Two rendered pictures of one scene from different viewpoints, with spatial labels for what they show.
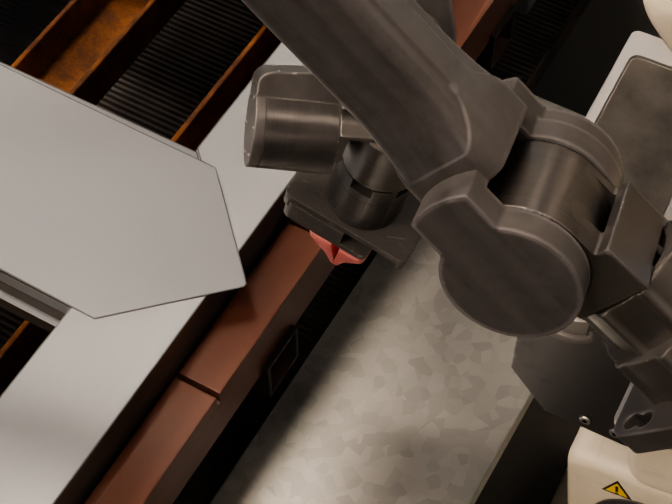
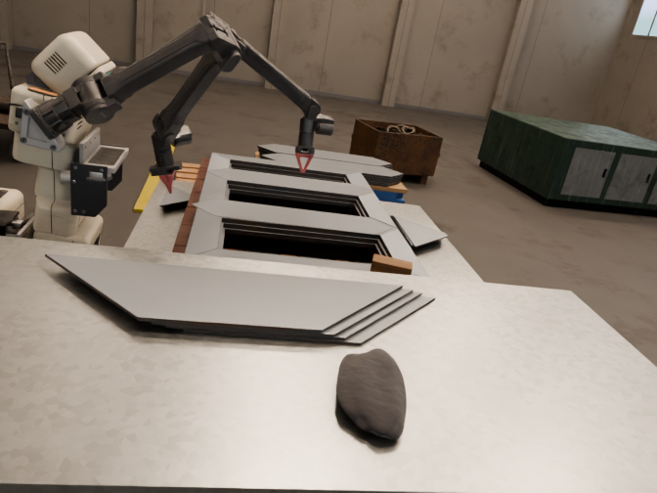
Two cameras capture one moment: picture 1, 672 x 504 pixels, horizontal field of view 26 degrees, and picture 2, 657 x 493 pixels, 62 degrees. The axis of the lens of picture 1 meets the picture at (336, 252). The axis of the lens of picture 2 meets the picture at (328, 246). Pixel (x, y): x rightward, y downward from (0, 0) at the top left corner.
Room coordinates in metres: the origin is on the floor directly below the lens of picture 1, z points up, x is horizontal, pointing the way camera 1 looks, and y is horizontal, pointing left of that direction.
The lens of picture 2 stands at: (2.35, -0.73, 1.54)
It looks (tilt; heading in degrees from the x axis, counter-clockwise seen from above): 22 degrees down; 139
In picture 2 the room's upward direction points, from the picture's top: 10 degrees clockwise
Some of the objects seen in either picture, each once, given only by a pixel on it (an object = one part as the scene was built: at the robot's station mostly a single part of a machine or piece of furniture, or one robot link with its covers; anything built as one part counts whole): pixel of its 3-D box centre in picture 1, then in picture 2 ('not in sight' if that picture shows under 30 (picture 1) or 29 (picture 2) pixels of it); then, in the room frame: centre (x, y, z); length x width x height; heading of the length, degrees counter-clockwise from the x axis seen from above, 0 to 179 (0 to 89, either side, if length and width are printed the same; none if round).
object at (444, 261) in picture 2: not in sight; (429, 253); (1.05, 0.95, 0.74); 1.20 x 0.26 x 0.03; 150
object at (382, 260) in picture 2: not in sight; (391, 268); (1.35, 0.40, 0.89); 0.12 x 0.06 x 0.05; 43
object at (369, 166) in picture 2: not in sight; (329, 164); (0.09, 1.13, 0.82); 0.80 x 0.40 x 0.06; 60
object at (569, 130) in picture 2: not in sight; (580, 161); (-1.12, 6.33, 0.40); 1.97 x 1.80 x 0.80; 65
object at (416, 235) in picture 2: not in sight; (420, 232); (0.92, 1.02, 0.77); 0.45 x 0.20 x 0.04; 150
